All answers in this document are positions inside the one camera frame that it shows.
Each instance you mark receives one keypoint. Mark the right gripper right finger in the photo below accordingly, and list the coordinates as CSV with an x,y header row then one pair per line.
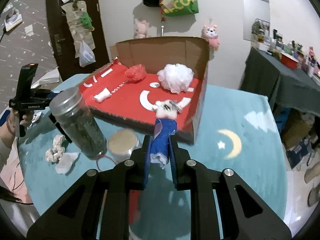
x,y
181,172

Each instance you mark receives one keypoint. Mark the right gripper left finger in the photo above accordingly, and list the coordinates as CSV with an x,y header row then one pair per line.
x,y
141,167

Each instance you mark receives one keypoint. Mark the blue cloth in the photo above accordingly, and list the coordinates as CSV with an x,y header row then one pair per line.
x,y
164,128

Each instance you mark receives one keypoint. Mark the cream knitted scrunchie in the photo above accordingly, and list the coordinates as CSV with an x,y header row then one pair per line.
x,y
54,154

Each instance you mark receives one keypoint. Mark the person's left hand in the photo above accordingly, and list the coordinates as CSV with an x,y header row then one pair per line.
x,y
25,121

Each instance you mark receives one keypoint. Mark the small jar with gold contents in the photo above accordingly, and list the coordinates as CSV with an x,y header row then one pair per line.
x,y
121,144

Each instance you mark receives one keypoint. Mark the tall jar with dark contents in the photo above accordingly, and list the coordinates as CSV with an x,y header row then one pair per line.
x,y
76,120

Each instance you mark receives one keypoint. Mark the white fluffy striped toy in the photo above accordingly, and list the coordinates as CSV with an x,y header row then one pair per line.
x,y
170,108

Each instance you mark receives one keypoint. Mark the teal round table cover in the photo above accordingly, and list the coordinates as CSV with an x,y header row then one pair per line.
x,y
237,131

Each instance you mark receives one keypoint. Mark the white tissue packet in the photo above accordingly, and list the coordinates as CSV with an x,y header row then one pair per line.
x,y
66,162

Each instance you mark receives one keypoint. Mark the white plastic bag on door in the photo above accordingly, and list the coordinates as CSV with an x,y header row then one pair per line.
x,y
86,56

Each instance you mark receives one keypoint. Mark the white mesh bath pouf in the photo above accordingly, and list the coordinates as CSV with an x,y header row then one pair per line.
x,y
175,77

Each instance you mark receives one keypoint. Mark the red mesh bath pouf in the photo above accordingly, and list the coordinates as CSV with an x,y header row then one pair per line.
x,y
135,73

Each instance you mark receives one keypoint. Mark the dark wooden door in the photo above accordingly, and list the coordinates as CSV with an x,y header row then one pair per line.
x,y
66,34

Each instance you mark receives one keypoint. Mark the cardboard box with red lining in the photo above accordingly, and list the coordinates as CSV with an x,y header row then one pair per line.
x,y
151,78

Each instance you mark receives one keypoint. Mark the green plush on door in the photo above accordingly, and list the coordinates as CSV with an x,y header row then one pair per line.
x,y
86,21

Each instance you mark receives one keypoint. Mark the dark green covered table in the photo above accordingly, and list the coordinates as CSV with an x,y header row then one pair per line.
x,y
265,75

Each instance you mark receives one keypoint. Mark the pale pink plush toy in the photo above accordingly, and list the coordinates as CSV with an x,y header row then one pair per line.
x,y
141,29

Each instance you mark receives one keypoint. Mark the pink plush fox toy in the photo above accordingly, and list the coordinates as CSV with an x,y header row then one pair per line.
x,y
209,33

